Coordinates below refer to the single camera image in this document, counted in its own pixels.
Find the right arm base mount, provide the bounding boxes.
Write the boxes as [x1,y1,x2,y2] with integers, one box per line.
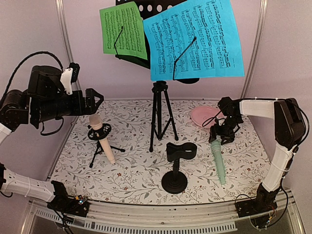
[234,194,277,229]

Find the beige toy microphone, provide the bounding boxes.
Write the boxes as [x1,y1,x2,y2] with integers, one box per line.
[88,114,115,168]

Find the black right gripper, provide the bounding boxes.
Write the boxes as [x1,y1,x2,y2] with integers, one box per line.
[209,116,242,145]

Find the black tripod microphone stand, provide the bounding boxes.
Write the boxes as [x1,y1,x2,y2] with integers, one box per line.
[88,123,125,168]

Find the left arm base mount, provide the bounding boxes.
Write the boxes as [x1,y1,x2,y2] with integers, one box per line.
[47,180,90,217]

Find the blue sheet music page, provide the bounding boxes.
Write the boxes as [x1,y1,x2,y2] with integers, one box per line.
[143,0,245,81]

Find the aluminium front rail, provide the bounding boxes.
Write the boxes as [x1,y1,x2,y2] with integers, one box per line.
[21,190,306,234]

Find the mint green toy microphone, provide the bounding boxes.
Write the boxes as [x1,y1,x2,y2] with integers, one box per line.
[211,140,226,185]

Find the green sheet music page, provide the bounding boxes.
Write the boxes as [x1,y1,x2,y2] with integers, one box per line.
[99,1,147,59]

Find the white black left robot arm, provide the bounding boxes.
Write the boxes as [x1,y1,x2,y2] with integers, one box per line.
[0,51,104,212]

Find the black music stand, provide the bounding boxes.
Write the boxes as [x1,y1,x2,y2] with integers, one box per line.
[115,0,203,153]

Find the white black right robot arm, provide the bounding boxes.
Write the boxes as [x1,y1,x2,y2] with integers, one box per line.
[202,97,310,213]

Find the black round-base microphone stand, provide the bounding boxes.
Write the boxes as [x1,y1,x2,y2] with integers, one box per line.
[161,142,197,194]

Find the pink plastic plate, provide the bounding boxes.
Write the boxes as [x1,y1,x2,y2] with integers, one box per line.
[190,106,219,127]

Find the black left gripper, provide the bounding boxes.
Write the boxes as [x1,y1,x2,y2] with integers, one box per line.
[33,86,104,122]

